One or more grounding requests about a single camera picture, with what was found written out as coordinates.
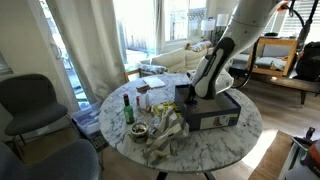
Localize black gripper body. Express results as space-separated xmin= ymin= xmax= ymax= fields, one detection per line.
xmin=184 ymin=83 xmax=201 ymax=106

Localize yellow package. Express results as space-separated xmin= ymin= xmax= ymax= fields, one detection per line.
xmin=151 ymin=101 xmax=183 ymax=118

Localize navy blue cardboard box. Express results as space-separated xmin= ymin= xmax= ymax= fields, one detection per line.
xmin=173 ymin=83 xmax=242 ymax=132

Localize beige sofa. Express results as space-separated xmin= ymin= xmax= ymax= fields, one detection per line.
xmin=139 ymin=39 xmax=234 ymax=75

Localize white paper napkin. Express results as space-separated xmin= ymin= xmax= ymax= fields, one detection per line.
xmin=142 ymin=76 xmax=167 ymax=90

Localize striped grey white cloth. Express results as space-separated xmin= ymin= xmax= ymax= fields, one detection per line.
xmin=143 ymin=106 xmax=190 ymax=165

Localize grey patterned blanket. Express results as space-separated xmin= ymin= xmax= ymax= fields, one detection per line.
xmin=137 ymin=63 xmax=168 ymax=76

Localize small white plastic bottle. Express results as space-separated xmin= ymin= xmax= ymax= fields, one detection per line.
xmin=138 ymin=90 xmax=151 ymax=111

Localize brown wooden block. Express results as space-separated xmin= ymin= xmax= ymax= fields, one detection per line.
xmin=135 ymin=84 xmax=151 ymax=94

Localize patterned sofa cushion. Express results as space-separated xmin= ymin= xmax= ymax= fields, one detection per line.
xmin=187 ymin=40 xmax=214 ymax=53

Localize small round tin bowl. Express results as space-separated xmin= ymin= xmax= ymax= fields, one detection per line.
xmin=130 ymin=121 xmax=150 ymax=145

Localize wooden chair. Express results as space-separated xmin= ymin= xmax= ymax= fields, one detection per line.
xmin=123 ymin=67 xmax=144 ymax=83

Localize green glass bottle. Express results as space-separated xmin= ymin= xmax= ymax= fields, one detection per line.
xmin=122 ymin=93 xmax=136 ymax=125

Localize white table lamp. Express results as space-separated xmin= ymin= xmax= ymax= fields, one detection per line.
xmin=215 ymin=13 xmax=231 ymax=34
xmin=200 ymin=17 xmax=217 ymax=42

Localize black table base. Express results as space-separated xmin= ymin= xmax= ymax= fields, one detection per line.
xmin=155 ymin=170 xmax=218 ymax=180

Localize dark low bench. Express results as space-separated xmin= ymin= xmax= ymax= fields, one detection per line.
xmin=229 ymin=62 xmax=320 ymax=105

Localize light wooden bench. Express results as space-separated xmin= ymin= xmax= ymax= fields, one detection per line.
xmin=247 ymin=129 xmax=295 ymax=180

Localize black mesh crate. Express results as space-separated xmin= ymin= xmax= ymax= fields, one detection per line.
xmin=89 ymin=130 xmax=110 ymax=153

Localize clear plastic storage bin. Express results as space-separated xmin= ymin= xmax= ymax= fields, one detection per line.
xmin=70 ymin=101 xmax=105 ymax=138

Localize beige curtain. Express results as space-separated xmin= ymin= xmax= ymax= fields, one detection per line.
xmin=45 ymin=0 xmax=127 ymax=105

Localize black backpack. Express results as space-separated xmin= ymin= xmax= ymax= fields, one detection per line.
xmin=294 ymin=41 xmax=320 ymax=83

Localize white window blinds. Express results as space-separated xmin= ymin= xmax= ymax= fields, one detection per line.
xmin=279 ymin=0 xmax=320 ymax=38

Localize dark grey padded chair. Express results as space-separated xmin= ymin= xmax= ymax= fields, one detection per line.
xmin=0 ymin=73 xmax=73 ymax=158

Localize wooden frame shelf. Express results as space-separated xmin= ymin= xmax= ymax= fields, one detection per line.
xmin=247 ymin=36 xmax=299 ymax=78

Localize camera stand equipment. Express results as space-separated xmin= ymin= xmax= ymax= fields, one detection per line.
xmin=277 ymin=126 xmax=320 ymax=180

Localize black robot cable hose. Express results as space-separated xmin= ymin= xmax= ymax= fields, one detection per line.
xmin=232 ymin=0 xmax=320 ymax=90

